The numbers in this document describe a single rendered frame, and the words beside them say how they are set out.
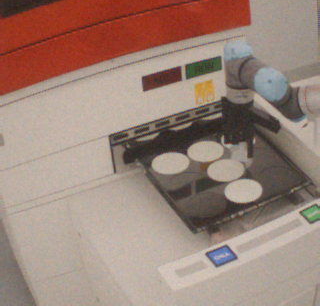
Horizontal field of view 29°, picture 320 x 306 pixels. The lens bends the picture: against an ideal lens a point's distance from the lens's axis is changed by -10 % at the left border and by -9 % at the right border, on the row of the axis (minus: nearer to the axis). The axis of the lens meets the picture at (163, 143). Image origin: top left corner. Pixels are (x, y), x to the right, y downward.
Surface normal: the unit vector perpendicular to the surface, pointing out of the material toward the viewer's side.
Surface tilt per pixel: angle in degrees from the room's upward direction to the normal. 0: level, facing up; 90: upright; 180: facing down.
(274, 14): 90
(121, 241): 0
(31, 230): 90
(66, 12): 90
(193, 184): 0
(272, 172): 0
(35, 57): 90
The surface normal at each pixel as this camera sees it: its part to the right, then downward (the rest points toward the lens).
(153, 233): -0.08, -0.83
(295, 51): 0.42, 0.47
